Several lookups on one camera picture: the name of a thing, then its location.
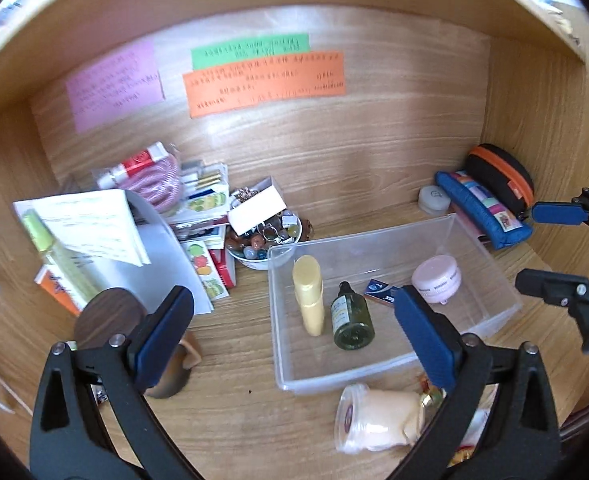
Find pink round jar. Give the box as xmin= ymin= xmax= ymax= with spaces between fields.
xmin=412 ymin=255 xmax=461 ymax=305

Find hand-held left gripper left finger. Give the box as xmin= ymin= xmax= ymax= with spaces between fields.
xmin=28 ymin=285 xmax=205 ymax=480

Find orange paper note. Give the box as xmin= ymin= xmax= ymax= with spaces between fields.
xmin=182 ymin=51 xmax=348 ymax=120

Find small red box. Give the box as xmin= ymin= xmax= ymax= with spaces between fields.
xmin=209 ymin=247 xmax=236 ymax=289

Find blue patterned pencil pouch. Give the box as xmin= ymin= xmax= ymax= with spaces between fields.
xmin=435 ymin=170 xmax=534 ymax=251

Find green dropper bottle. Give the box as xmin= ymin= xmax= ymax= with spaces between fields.
xmin=331 ymin=281 xmax=376 ymax=351

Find white printed paper sheets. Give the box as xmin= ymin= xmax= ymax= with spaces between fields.
xmin=13 ymin=189 xmax=152 ymax=267

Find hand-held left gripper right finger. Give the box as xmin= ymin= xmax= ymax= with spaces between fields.
xmin=389 ymin=285 xmax=561 ymax=480

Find red white tube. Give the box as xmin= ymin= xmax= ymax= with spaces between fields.
xmin=94 ymin=141 xmax=171 ymax=189

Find small dark blue box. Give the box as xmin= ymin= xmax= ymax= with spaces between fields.
xmin=363 ymin=279 xmax=400 ymax=306

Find black case with orange zip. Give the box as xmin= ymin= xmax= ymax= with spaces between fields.
xmin=463 ymin=144 xmax=536 ymax=219

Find white folder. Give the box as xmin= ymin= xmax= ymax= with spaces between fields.
xmin=123 ymin=190 xmax=215 ymax=316

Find small white cardboard box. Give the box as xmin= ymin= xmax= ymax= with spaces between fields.
xmin=227 ymin=176 xmax=288 ymax=237

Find clear plastic bin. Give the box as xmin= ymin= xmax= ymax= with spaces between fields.
xmin=267 ymin=212 xmax=524 ymax=395

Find wooden desktop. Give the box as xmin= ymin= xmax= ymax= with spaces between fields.
xmin=0 ymin=200 xmax=589 ymax=480

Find pink paper note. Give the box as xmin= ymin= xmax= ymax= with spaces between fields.
xmin=66 ymin=41 xmax=166 ymax=135

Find fruit print boxes stack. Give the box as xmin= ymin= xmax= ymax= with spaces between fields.
xmin=181 ymin=240 xmax=230 ymax=301

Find orange and white box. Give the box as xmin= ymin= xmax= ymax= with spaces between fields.
xmin=34 ymin=265 xmax=83 ymax=316

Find yellow tube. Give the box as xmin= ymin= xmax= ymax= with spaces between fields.
xmin=292 ymin=255 xmax=326 ymax=336

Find fruit sticker sheet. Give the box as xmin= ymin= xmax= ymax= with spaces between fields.
xmin=184 ymin=185 xmax=230 ymax=221

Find pink coiled cable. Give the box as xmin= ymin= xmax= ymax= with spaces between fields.
xmin=123 ymin=152 xmax=185 ymax=214

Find white round case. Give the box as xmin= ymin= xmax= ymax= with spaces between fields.
xmin=419 ymin=185 xmax=451 ymax=215

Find clear pack of gold pins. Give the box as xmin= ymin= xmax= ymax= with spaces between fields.
xmin=179 ymin=160 xmax=228 ymax=196

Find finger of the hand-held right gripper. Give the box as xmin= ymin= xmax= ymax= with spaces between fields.
xmin=515 ymin=267 xmax=589 ymax=356
xmin=531 ymin=187 xmax=589 ymax=242

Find white bowl of coloured stones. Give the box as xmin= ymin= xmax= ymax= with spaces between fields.
xmin=224 ymin=212 xmax=304 ymax=272

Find green tube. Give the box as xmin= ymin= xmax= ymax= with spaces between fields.
xmin=22 ymin=209 xmax=100 ymax=307

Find green paper note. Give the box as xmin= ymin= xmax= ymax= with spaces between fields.
xmin=191 ymin=33 xmax=310 ymax=71

